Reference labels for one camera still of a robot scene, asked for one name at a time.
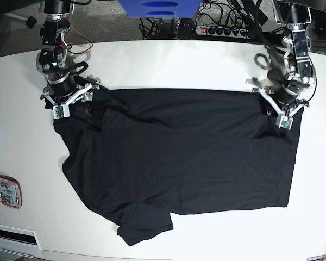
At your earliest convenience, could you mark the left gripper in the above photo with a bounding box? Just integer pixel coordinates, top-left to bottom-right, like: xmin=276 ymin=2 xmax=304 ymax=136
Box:
xmin=246 ymin=77 xmax=310 ymax=117

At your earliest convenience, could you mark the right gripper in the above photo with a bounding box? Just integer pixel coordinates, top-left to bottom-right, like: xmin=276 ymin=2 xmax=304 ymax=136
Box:
xmin=40 ymin=76 xmax=101 ymax=116

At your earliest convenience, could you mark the black T-shirt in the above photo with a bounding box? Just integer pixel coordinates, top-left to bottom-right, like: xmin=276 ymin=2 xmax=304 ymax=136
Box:
xmin=53 ymin=89 xmax=303 ymax=246

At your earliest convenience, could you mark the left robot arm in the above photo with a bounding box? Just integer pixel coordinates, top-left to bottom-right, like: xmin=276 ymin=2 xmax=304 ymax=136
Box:
xmin=253 ymin=1 xmax=317 ymax=117

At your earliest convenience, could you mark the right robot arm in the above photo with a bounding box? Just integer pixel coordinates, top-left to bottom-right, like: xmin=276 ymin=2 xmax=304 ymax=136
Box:
xmin=36 ymin=1 xmax=100 ymax=119

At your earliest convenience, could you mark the black caster wheel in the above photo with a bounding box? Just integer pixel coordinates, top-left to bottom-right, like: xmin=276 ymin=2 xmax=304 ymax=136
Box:
xmin=25 ymin=16 xmax=37 ymax=29

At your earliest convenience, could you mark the blue plastic box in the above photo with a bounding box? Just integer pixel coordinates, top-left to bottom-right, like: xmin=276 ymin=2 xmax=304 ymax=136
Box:
xmin=118 ymin=0 xmax=202 ymax=18

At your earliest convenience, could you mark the orange framed device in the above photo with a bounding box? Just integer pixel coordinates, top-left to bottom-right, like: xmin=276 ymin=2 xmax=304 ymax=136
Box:
xmin=0 ymin=174 xmax=22 ymax=209

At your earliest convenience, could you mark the sticker at bottom right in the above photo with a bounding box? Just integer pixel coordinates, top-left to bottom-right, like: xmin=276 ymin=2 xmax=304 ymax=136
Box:
xmin=306 ymin=254 xmax=326 ymax=261

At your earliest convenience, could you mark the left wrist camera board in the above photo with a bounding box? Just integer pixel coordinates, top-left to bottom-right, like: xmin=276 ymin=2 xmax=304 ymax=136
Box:
xmin=276 ymin=114 xmax=293 ymax=130

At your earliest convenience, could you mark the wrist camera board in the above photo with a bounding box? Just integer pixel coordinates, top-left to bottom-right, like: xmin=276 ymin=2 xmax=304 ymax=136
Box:
xmin=52 ymin=104 xmax=70 ymax=119
xmin=276 ymin=114 xmax=293 ymax=130

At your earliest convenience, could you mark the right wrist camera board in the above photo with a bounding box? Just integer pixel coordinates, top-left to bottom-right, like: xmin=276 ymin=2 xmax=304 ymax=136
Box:
xmin=52 ymin=104 xmax=70 ymax=119

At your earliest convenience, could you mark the power strip with red switch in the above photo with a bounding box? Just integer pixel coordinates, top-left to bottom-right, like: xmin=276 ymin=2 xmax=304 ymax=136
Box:
xmin=195 ymin=26 xmax=249 ymax=39

